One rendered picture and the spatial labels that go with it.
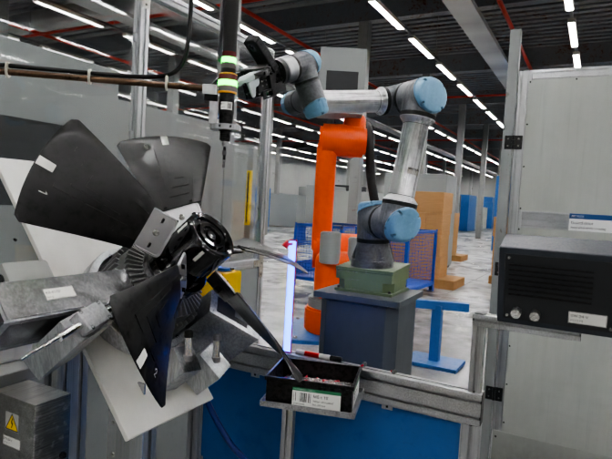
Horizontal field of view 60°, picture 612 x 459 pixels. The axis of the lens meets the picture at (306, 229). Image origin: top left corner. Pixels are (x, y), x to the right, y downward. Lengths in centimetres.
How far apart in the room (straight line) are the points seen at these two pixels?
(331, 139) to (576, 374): 323
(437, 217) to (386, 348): 740
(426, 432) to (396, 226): 61
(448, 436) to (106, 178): 102
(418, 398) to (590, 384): 154
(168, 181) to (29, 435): 62
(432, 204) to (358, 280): 733
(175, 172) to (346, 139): 401
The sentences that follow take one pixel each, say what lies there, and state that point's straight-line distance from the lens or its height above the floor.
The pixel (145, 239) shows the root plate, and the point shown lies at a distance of 112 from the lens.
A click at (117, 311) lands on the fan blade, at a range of 86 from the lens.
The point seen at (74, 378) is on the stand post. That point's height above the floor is 85.
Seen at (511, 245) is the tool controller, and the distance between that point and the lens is 130.
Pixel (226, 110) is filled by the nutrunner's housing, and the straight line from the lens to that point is 123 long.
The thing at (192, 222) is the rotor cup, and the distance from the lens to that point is 111.
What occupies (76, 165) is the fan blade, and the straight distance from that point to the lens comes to 108.
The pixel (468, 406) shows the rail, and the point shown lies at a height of 83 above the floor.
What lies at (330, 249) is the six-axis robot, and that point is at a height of 87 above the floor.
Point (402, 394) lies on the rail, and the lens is 147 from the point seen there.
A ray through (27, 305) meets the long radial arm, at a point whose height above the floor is 110.
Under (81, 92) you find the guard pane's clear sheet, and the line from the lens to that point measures 190.
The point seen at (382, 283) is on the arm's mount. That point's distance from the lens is 181.
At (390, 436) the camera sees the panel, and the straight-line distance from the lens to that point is 154.
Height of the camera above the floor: 130
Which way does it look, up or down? 3 degrees down
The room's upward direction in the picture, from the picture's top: 3 degrees clockwise
